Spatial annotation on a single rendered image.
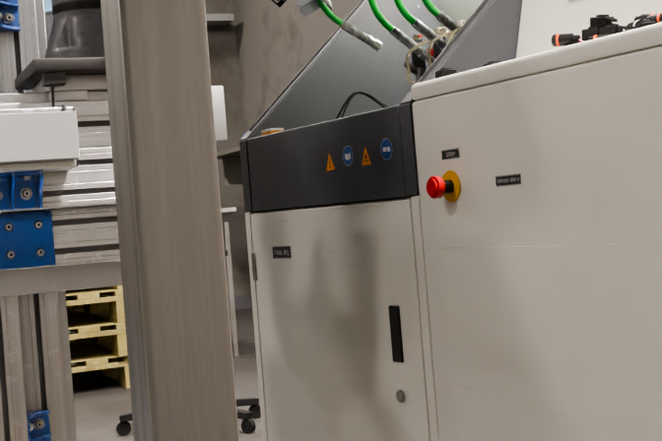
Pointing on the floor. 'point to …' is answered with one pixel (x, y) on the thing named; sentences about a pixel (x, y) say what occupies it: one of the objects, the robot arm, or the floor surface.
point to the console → (550, 231)
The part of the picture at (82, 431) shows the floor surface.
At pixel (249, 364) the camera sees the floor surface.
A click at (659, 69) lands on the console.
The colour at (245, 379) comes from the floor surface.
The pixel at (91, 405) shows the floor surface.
